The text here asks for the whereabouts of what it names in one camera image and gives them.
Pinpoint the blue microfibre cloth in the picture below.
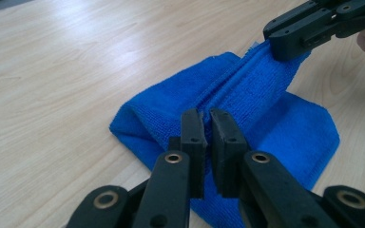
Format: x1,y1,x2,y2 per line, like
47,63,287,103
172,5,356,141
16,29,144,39
108,39,341,228

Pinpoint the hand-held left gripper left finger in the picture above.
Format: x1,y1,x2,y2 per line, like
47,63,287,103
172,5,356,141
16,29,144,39
132,107,208,228

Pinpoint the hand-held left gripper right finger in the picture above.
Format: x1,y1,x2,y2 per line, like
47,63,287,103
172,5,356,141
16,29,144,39
209,108,340,228

